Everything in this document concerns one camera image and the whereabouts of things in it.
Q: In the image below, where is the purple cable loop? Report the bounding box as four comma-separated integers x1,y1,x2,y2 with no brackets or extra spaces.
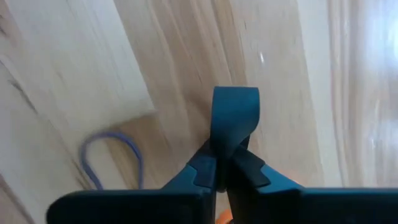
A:
79,130,146,190

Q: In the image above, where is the orange rubber band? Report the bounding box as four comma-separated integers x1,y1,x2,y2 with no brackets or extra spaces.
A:
215,208,234,224

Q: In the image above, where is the wide black rubber band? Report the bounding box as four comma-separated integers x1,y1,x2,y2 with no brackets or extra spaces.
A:
210,86,261,162

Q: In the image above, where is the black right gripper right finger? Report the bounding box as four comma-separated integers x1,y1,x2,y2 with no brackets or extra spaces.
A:
226,145,398,224

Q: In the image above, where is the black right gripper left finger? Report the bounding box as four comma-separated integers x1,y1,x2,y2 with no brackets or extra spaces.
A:
45,139,219,224

